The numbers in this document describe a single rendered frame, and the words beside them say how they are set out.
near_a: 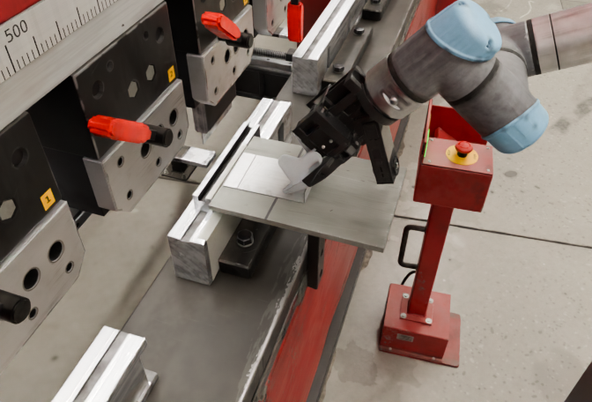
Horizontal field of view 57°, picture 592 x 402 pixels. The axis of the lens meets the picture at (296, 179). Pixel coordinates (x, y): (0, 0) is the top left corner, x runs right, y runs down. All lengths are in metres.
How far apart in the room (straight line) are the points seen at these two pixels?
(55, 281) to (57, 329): 1.52
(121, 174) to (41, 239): 0.11
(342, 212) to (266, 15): 0.31
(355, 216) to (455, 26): 0.31
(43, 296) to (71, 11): 0.23
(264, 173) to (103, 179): 0.38
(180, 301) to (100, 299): 1.20
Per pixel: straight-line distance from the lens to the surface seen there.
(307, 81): 1.25
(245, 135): 0.96
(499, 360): 1.92
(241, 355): 0.80
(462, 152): 1.27
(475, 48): 0.63
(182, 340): 0.83
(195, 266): 0.85
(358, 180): 0.85
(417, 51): 0.65
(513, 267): 2.17
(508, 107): 0.68
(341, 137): 0.72
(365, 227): 0.78
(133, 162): 0.55
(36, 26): 0.43
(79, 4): 0.47
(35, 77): 0.44
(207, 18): 0.60
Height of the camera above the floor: 1.56
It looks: 41 degrees down
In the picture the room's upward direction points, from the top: straight up
